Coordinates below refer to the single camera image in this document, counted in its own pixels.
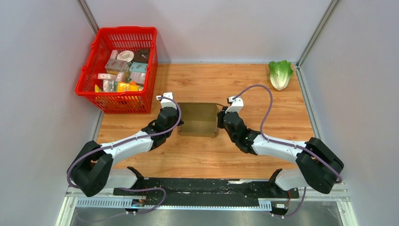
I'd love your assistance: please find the brown cardboard paper box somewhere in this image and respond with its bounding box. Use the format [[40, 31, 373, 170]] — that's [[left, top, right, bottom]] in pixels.
[[179, 102, 220, 137]]

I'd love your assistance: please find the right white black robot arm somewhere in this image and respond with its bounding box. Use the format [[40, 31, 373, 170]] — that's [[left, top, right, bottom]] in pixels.
[[217, 108, 344, 197]]

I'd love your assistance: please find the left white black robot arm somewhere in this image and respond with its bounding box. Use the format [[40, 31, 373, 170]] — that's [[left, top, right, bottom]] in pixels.
[[67, 106, 181, 197]]

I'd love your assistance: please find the teal small box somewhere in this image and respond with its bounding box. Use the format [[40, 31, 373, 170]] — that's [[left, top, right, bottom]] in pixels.
[[129, 62, 148, 73]]

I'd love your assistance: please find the pink grey carton box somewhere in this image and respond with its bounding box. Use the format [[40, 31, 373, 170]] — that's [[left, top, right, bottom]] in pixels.
[[104, 59, 129, 72]]

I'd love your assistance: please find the pink white small box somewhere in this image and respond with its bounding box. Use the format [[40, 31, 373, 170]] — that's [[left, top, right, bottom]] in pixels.
[[97, 73, 117, 81]]

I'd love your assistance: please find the orange yellow snack packet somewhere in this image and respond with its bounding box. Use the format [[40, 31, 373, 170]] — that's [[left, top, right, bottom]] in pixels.
[[116, 82, 144, 93]]

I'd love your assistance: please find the dark brown round item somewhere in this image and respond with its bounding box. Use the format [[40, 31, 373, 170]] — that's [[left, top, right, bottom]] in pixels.
[[133, 48, 151, 64]]

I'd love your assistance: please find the green lettuce head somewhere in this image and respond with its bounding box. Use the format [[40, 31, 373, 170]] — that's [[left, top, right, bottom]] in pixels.
[[268, 60, 294, 91]]

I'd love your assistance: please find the red plastic shopping basket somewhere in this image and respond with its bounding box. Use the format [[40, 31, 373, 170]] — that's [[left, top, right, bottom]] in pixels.
[[75, 26, 158, 114]]

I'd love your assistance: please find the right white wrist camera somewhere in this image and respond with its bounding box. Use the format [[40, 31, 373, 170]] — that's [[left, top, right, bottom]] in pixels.
[[226, 96, 244, 113]]

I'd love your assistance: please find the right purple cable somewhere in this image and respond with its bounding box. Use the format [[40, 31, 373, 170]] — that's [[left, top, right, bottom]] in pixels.
[[229, 84, 343, 184]]

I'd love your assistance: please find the purple cable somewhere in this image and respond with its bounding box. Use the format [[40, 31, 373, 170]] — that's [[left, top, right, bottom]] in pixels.
[[66, 96, 183, 189], [229, 84, 343, 184]]

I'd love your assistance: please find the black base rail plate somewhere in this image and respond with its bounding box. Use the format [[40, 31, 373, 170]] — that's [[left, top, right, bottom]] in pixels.
[[113, 178, 299, 207]]

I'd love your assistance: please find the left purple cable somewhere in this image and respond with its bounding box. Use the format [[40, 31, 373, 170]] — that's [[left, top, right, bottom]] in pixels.
[[66, 96, 183, 189]]

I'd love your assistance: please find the white perforated cable tray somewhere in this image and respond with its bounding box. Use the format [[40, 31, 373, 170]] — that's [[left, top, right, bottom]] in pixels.
[[76, 199, 272, 210]]

